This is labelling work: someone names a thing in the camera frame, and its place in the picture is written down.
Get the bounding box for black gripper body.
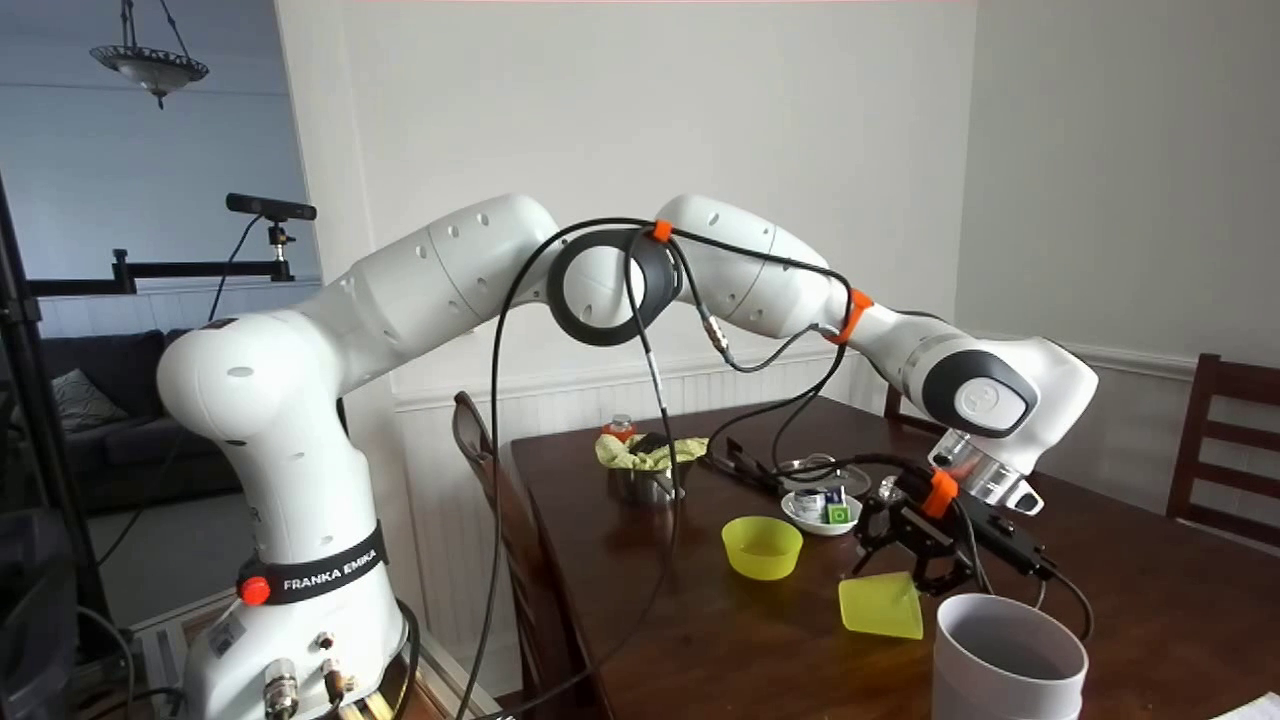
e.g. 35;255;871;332
856;490;972;561

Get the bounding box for yellow plastic cup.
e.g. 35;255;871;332
835;569;929;645

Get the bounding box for small white bowl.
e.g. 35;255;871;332
776;481;868;543

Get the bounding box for tall white cup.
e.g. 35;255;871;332
929;589;1097;720

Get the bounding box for yellow plastic bowl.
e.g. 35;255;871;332
718;510;809;583

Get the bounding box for black spatula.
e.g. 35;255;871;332
701;445;789;498

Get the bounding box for yellow cloth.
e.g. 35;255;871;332
593;428;718;481

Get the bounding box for white paper sheet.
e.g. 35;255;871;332
1207;689;1280;720

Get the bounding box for dark sofa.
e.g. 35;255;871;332
35;322;249;520

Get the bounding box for grey pillow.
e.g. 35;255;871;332
50;364;132;439

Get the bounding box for black tripod stand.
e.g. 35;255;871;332
0;177;114;671

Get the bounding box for hanging ceiling lamp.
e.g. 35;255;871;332
88;0;213;112

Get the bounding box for metal pot with handle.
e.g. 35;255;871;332
609;457;692;510

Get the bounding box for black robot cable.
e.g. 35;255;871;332
486;214;1100;720

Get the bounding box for black camera on stand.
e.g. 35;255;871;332
220;186;323;251

